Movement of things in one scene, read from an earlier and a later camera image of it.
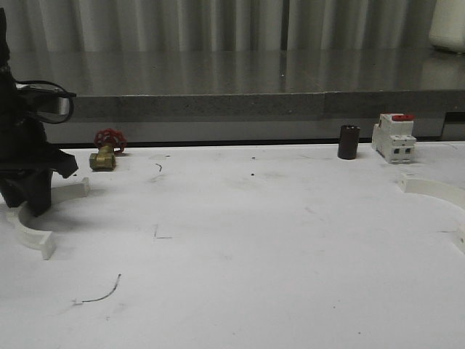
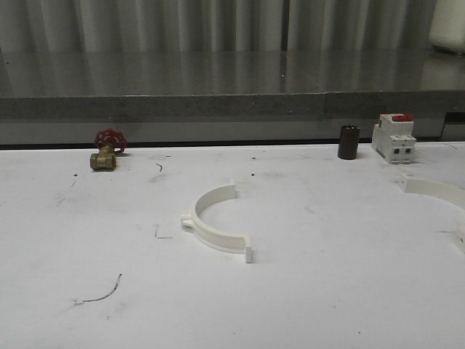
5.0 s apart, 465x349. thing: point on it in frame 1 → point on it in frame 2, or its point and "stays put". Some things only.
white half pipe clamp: [44, 241] → [216, 239]
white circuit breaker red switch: [393, 137] stays put
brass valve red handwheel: [110, 142] stays put
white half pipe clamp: [449, 192] stays put
